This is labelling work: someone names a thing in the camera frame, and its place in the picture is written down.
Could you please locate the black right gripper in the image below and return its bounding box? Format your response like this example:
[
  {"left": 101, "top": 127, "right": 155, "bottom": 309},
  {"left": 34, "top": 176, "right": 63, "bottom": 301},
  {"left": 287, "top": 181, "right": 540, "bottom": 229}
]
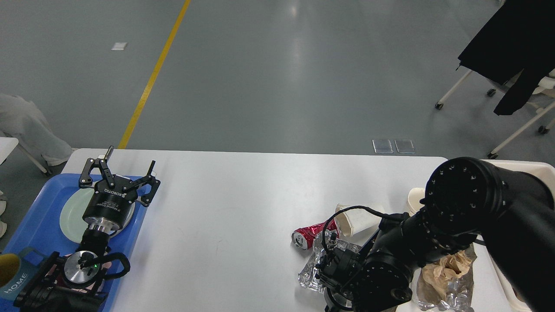
[{"left": 316, "top": 249, "right": 369, "bottom": 299}]

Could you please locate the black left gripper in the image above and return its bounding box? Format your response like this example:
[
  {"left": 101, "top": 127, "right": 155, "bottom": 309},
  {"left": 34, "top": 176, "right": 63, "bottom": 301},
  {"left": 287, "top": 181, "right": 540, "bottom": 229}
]
[{"left": 78, "top": 146, "right": 160, "bottom": 232}]

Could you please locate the foil wrapper with napkin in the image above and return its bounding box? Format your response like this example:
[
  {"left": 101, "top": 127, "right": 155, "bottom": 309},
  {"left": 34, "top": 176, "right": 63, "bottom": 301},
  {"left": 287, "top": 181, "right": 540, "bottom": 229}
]
[{"left": 297, "top": 230, "right": 362, "bottom": 294}]

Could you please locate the green plate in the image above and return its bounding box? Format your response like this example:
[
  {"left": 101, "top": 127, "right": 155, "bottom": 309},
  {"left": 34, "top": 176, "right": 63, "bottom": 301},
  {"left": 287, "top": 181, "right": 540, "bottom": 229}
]
[{"left": 59, "top": 189, "right": 95, "bottom": 243}]

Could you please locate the dark teal mug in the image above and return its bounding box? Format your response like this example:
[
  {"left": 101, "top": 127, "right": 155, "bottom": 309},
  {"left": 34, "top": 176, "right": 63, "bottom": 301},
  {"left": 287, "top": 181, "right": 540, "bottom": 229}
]
[{"left": 0, "top": 247, "right": 48, "bottom": 301}]

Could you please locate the foil bag under right arm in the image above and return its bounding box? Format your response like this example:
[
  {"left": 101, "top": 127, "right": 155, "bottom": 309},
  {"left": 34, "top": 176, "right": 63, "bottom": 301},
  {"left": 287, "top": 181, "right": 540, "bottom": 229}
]
[{"left": 411, "top": 245, "right": 477, "bottom": 312}]

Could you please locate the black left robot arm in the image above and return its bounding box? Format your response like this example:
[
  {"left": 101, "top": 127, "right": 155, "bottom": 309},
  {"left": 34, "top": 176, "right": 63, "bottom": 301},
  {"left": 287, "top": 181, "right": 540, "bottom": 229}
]
[{"left": 1, "top": 146, "right": 160, "bottom": 312}]

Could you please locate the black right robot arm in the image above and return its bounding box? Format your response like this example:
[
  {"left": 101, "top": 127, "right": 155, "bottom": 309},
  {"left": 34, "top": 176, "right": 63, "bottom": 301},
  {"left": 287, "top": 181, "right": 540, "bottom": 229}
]
[{"left": 316, "top": 157, "right": 555, "bottom": 312}]

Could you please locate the white paper cup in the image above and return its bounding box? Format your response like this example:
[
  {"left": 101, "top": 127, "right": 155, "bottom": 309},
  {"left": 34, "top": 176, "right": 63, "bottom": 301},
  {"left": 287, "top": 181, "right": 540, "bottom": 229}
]
[
  {"left": 407, "top": 188, "right": 425, "bottom": 216},
  {"left": 334, "top": 209, "right": 382, "bottom": 237}
]

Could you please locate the crushed red soda can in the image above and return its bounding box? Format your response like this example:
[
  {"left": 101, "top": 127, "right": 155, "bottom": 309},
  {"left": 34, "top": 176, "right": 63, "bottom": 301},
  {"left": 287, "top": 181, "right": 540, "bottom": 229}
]
[{"left": 291, "top": 221, "right": 339, "bottom": 250}]

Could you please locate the person in light trousers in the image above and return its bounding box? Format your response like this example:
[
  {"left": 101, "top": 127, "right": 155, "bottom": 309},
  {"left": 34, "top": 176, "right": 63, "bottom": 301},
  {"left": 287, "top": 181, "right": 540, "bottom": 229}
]
[{"left": 0, "top": 94, "right": 74, "bottom": 166}]

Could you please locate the beige plastic bin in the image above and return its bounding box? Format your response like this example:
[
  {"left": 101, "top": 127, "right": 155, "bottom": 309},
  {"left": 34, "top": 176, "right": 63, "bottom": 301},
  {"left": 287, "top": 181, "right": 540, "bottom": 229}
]
[{"left": 486, "top": 159, "right": 555, "bottom": 312}]

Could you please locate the black jacket on chair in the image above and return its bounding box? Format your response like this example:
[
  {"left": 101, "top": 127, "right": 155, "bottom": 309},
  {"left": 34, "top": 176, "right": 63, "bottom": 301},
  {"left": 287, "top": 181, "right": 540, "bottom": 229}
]
[{"left": 458, "top": 0, "right": 555, "bottom": 115}]

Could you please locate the white rolling chair frame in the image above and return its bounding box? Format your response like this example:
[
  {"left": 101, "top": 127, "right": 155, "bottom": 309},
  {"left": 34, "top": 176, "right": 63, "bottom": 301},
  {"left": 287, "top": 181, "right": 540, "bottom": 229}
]
[{"left": 434, "top": 70, "right": 554, "bottom": 159}]

